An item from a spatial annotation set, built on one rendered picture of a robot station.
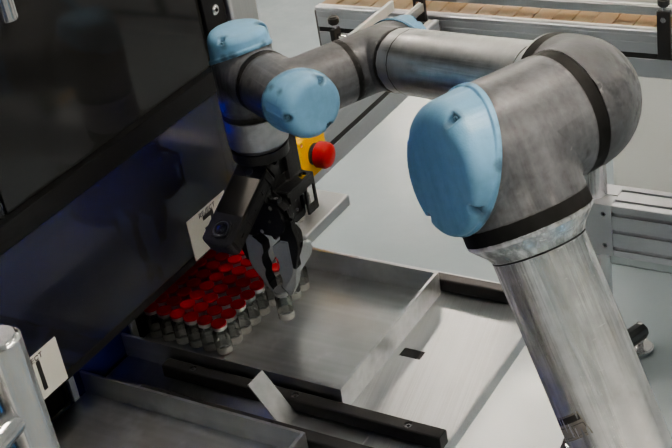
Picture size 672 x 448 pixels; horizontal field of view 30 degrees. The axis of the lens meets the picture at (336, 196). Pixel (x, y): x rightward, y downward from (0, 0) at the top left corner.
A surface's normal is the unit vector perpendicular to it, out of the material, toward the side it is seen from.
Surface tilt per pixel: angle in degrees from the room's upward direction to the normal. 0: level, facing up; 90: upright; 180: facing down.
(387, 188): 0
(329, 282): 0
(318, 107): 90
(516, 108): 37
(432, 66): 66
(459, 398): 0
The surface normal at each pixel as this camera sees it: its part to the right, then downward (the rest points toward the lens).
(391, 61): -0.86, -0.04
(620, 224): -0.51, 0.49
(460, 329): -0.15, -0.86
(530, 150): 0.38, -0.04
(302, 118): 0.55, 0.34
